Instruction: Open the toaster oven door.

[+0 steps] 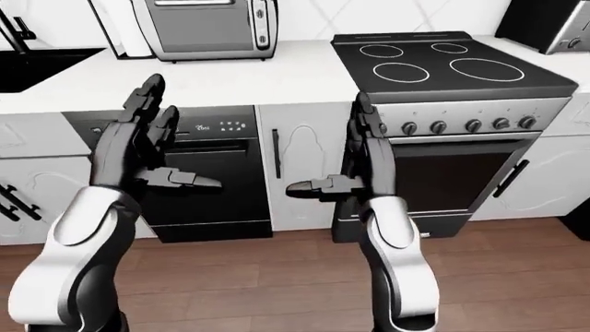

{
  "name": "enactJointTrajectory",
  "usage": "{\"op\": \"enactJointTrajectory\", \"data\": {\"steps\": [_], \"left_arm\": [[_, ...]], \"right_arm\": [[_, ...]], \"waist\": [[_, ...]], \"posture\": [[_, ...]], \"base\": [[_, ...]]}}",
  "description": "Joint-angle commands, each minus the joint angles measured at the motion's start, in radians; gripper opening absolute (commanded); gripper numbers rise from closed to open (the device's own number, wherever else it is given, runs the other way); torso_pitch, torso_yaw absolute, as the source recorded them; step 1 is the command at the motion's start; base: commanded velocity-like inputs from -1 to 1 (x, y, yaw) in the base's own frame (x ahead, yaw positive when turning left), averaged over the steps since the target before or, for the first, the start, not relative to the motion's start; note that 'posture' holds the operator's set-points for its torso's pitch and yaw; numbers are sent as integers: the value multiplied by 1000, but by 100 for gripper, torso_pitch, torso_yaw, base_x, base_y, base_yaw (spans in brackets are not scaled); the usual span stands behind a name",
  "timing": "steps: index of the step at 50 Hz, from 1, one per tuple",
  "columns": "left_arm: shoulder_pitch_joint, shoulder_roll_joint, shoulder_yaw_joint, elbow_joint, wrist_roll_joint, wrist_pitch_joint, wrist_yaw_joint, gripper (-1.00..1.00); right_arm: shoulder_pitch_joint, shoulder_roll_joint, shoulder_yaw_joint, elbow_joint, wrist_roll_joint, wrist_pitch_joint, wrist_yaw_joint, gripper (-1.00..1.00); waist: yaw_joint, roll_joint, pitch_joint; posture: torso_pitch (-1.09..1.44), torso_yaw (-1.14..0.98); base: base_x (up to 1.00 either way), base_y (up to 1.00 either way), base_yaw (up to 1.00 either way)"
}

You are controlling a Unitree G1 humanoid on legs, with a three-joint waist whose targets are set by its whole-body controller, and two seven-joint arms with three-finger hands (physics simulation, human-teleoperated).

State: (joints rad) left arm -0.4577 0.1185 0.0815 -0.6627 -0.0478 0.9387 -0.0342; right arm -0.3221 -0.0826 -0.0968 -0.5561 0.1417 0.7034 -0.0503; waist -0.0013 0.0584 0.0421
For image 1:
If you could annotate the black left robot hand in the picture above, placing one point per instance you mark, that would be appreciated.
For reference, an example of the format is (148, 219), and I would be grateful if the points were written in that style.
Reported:
(115, 152)

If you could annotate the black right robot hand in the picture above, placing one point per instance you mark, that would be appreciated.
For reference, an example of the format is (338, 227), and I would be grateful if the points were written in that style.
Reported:
(375, 166)

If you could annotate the toaster oven glass door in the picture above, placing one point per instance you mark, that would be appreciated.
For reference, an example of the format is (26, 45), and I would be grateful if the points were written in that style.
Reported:
(203, 29)

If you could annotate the silver toaster oven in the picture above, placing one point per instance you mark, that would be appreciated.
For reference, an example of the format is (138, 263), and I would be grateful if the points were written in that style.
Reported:
(207, 29)

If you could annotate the silver toaster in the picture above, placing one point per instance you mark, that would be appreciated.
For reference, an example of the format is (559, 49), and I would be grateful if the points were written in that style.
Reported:
(569, 31)

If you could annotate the black electric stove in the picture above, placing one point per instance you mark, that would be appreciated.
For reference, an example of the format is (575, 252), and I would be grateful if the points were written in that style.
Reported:
(461, 138)

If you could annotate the black dishwasher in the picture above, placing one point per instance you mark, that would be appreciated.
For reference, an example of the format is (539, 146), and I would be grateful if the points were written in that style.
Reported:
(207, 173)

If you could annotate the black sink basin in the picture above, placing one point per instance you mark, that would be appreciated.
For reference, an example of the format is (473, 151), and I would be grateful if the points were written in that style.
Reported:
(37, 67)

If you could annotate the paper towel roll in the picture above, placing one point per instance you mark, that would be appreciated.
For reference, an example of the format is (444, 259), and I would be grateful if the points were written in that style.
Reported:
(110, 34)

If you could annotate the black faucet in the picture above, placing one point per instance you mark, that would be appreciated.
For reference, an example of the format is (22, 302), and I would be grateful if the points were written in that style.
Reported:
(18, 31)

